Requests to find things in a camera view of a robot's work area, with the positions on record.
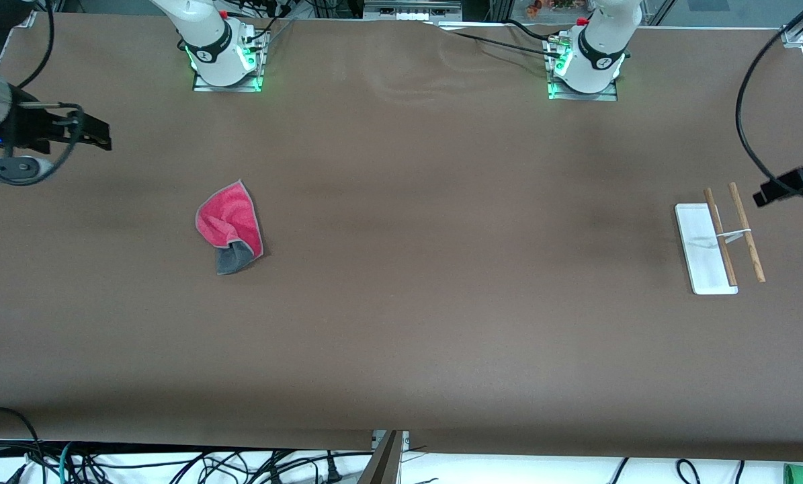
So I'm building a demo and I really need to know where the pink and grey towel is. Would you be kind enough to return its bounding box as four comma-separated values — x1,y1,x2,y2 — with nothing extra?
196,179,265,276

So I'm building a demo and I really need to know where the orange patterned object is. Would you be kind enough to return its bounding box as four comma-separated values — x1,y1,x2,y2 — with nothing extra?
526,0,593,17

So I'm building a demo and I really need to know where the brown table cover sheet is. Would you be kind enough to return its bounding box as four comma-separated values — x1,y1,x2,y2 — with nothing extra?
0,12,803,463

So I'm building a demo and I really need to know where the grey metal box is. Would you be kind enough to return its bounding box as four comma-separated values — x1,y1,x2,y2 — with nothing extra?
364,0,462,21

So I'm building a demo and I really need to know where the grey metal bar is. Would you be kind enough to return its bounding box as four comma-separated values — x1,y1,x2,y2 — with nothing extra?
356,432,402,484

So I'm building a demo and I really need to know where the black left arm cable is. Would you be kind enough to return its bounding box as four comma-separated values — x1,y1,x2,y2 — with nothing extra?
736,0,803,202

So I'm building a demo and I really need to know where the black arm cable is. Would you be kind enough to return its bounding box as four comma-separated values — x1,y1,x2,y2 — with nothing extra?
736,0,803,202
0,0,85,188

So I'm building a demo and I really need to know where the white rack base plate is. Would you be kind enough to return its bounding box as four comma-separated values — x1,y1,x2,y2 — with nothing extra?
675,203,738,295

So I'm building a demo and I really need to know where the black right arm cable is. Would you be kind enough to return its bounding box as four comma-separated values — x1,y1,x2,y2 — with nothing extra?
0,0,85,188

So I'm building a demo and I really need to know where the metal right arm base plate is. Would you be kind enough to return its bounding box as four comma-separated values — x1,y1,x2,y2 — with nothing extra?
193,27,265,93

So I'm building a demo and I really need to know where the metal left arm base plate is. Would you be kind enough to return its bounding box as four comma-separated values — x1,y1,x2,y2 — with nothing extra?
547,37,619,102

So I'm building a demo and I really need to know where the short black table cable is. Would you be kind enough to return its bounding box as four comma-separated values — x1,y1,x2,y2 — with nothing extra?
505,19,560,42

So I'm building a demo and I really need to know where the long black table cable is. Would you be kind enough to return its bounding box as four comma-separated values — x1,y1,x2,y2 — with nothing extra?
431,22,563,58

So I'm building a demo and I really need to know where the teal cable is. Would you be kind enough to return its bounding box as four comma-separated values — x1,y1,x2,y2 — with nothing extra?
57,440,76,484

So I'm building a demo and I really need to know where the metal table edge bracket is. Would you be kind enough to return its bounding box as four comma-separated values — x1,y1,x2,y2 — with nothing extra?
372,430,410,452

